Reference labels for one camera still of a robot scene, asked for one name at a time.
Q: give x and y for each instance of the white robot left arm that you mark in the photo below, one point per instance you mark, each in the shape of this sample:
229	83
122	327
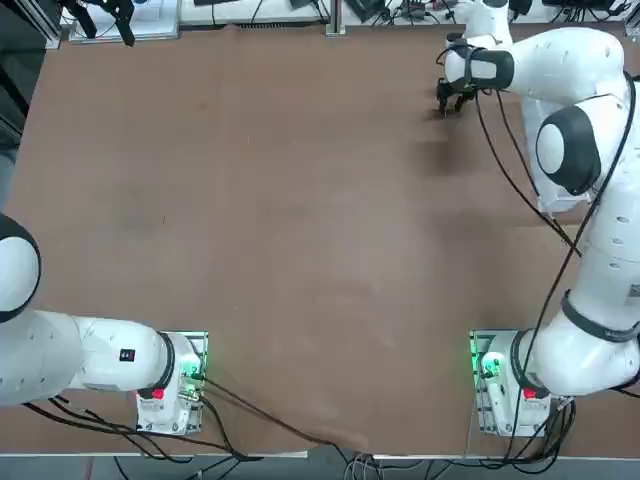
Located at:
110	360

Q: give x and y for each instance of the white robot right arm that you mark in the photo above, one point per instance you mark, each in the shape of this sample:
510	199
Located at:
565	55

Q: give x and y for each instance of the large black power adapter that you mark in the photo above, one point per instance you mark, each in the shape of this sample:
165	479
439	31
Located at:
575	3

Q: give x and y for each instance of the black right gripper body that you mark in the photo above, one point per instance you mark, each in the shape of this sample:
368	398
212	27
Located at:
457	91

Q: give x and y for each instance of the aluminium profile post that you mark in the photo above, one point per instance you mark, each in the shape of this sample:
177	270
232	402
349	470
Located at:
333	20

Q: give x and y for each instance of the aluminium corner rail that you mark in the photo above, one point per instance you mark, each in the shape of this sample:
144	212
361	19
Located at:
54	25

